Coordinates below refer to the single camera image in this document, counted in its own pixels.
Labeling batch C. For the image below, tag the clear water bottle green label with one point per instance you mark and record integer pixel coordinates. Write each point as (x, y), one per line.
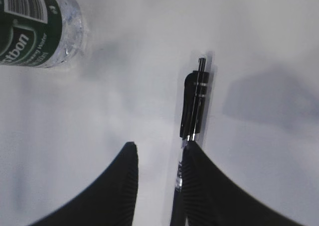
(40, 33)

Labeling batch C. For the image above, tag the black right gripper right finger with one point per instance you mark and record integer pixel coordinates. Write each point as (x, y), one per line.
(211, 199)

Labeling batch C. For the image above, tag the black pen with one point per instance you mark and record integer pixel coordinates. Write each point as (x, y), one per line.
(194, 97)

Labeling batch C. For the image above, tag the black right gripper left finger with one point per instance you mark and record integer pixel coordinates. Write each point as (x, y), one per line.
(108, 201)

